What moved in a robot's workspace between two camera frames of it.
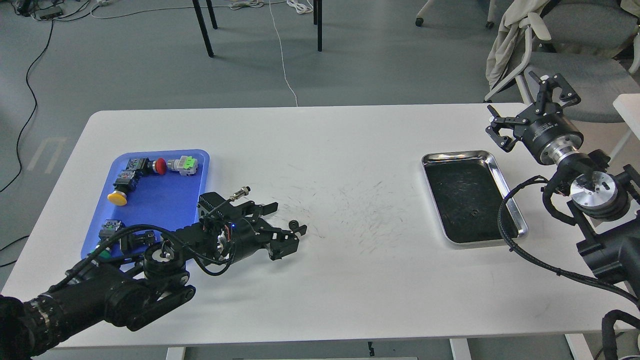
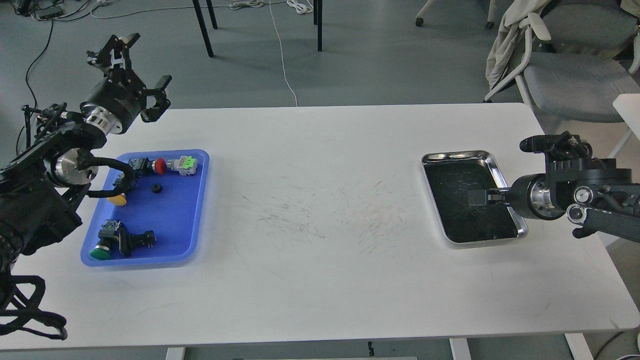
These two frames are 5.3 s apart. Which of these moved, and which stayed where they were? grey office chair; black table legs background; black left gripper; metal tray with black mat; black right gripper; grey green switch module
Moved: black left gripper; black right gripper
Stayed: grey office chair; black table legs background; grey green switch module; metal tray with black mat
